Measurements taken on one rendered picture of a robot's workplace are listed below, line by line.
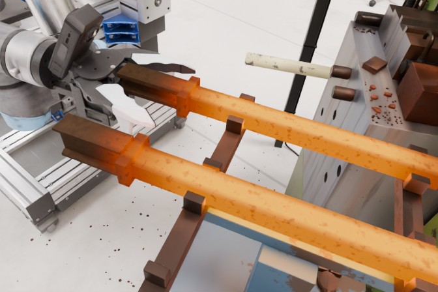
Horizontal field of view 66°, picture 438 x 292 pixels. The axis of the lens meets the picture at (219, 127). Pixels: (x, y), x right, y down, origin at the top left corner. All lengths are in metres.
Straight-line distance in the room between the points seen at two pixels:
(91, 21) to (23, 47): 0.13
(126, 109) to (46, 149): 1.13
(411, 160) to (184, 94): 0.27
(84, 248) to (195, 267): 0.93
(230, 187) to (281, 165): 1.38
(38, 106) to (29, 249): 0.95
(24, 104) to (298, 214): 0.48
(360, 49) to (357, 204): 0.33
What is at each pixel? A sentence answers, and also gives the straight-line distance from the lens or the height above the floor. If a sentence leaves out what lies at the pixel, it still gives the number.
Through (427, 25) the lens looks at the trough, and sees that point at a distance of 0.80.
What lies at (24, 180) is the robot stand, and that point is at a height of 0.23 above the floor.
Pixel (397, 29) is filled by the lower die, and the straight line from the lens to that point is 0.79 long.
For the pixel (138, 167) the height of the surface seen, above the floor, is 1.01.
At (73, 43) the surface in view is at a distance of 0.45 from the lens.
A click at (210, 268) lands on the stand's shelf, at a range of 0.59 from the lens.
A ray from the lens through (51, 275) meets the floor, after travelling 1.46.
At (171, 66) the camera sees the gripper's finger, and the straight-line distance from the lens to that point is 0.49.
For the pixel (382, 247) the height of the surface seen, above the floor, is 1.01.
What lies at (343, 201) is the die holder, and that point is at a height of 0.69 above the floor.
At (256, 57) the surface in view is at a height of 0.64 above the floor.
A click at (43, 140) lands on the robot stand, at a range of 1.57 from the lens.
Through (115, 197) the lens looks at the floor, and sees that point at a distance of 1.56.
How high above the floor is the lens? 1.28
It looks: 45 degrees down
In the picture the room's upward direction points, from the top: 6 degrees clockwise
